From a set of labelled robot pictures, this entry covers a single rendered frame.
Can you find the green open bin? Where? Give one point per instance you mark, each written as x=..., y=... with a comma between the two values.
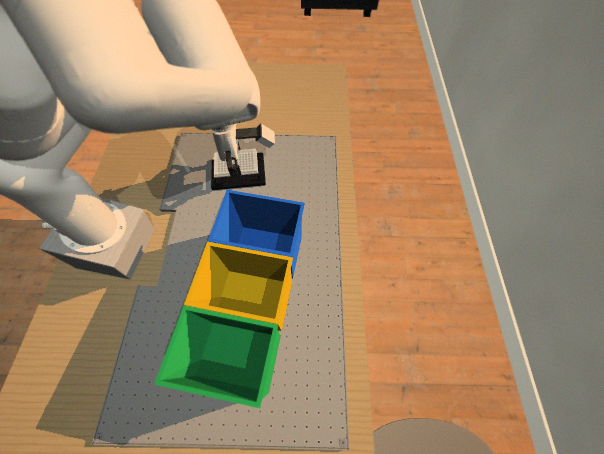
x=220, y=356

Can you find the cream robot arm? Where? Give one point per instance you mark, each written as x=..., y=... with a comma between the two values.
x=113, y=73

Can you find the yellow open-top bin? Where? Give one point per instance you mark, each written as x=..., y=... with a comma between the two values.
x=254, y=284

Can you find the blue bin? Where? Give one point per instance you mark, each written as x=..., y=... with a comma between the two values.
x=259, y=223

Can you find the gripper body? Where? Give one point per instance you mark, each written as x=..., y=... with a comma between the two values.
x=225, y=141

